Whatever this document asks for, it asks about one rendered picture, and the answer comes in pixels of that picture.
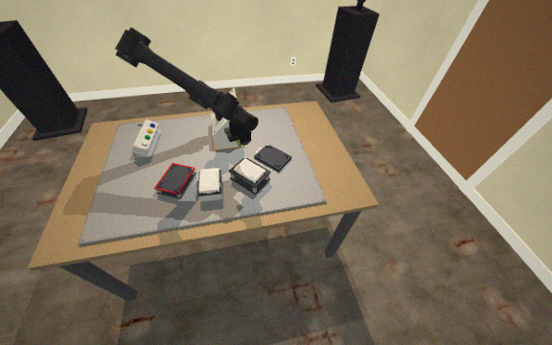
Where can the white button panel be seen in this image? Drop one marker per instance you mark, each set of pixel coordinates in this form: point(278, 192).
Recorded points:
point(150, 135)

